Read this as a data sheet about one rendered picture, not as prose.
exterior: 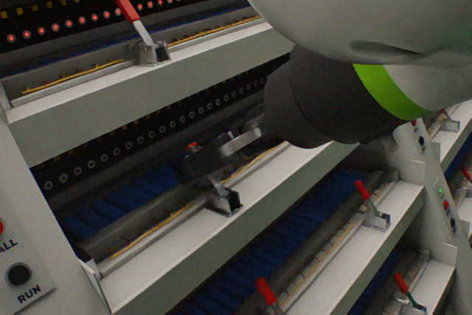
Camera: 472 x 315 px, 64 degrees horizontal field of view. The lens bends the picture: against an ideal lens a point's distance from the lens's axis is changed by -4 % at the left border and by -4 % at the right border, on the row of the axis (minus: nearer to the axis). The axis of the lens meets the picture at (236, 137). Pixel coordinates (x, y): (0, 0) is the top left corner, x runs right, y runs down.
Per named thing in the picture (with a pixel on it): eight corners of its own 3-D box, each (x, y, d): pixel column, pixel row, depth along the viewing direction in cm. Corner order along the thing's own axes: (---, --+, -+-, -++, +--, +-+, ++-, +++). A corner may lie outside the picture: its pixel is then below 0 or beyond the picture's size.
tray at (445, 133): (494, 94, 121) (498, 52, 116) (438, 181, 83) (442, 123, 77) (431, 88, 135) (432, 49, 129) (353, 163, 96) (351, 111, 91)
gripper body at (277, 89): (324, 155, 28) (249, 184, 35) (374, 113, 34) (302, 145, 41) (271, 64, 28) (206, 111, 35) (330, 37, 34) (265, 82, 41)
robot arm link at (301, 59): (376, -19, 29) (313, -1, 23) (451, 113, 29) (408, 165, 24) (321, 22, 34) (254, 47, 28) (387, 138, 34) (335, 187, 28)
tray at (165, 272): (389, 118, 75) (388, 70, 71) (125, 348, 36) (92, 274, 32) (302, 106, 88) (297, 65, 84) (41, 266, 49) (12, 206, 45)
